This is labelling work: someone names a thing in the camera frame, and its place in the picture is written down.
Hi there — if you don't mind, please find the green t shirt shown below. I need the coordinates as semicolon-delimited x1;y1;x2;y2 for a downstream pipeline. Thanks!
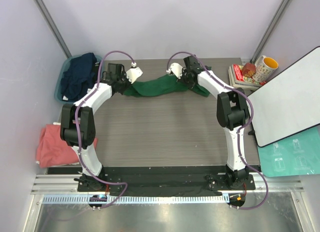
123;75;210;98

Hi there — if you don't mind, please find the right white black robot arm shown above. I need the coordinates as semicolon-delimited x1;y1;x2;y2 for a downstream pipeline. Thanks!
167;56;249;189

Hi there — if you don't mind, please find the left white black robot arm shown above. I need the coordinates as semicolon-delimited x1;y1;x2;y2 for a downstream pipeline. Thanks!
60;63;132;191

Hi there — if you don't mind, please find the stack of books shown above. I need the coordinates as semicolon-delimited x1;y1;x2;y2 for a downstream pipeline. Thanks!
228;64;266;90

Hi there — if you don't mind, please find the navy blue t shirt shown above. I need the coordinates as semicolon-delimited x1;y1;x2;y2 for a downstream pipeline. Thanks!
60;53;101;102

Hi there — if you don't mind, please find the red small box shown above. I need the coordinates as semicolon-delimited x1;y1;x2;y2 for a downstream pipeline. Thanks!
241;63;256;78

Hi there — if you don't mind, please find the teal plastic basket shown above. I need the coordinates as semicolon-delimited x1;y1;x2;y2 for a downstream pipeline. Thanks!
54;55;105;104

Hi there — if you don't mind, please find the white mug yellow inside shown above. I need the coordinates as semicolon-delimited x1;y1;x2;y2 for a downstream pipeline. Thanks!
252;55;279;83

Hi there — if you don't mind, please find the pink folded t shirt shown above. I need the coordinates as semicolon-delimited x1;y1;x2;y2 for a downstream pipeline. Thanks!
35;123;99;167

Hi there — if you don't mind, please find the white board black rim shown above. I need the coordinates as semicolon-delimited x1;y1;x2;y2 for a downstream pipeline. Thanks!
248;47;320;147

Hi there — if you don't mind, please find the teal folding board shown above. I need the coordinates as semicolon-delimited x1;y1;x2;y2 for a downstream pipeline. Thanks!
258;126;320;177

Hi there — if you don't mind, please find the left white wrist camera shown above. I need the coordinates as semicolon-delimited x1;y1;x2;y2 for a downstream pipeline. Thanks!
126;62;143;84

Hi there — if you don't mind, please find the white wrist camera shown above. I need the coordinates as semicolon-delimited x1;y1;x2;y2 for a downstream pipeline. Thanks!
166;63;186;80
126;62;143;84

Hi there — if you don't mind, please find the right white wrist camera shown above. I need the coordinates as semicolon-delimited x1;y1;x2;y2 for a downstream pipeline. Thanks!
166;63;186;80

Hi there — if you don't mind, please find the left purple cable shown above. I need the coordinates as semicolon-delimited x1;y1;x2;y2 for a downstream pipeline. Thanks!
72;50;137;209

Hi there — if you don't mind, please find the purple cable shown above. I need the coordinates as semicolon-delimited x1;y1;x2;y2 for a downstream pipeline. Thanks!
166;51;270;210
72;50;137;209

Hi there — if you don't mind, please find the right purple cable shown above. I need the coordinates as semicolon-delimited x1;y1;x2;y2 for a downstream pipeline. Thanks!
166;51;270;210

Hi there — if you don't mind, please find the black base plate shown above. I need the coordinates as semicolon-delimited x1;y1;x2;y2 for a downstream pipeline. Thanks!
48;166;256;197

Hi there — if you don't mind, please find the left aluminium frame post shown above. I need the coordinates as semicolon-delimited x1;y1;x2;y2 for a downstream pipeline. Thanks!
34;0;72;58

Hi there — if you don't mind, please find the aluminium frame post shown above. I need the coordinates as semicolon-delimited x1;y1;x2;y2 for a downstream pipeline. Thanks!
34;0;72;58
250;0;292;63

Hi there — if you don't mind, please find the slotted cable duct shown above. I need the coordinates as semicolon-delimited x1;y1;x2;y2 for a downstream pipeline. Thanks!
42;193;230;205

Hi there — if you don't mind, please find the right aluminium frame post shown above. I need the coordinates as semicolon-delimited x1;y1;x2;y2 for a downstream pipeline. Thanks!
250;0;292;63

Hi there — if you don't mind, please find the aluminium rail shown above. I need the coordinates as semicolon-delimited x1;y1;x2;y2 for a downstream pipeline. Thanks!
31;174;304;194

